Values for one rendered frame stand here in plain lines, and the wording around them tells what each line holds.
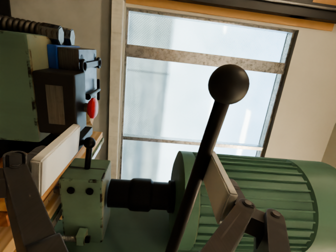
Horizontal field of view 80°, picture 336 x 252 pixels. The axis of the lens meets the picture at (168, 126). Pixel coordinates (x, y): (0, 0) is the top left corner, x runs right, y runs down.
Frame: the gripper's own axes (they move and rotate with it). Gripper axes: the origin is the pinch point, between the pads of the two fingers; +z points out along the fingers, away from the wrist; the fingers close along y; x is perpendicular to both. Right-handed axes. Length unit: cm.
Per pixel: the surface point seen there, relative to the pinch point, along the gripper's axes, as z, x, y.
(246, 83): -1.3, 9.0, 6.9
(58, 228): 21.5, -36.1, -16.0
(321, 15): 138, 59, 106
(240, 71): -1.0, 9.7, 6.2
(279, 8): 138, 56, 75
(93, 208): 10.5, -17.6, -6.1
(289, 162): 15.8, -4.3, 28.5
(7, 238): 2.8, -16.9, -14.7
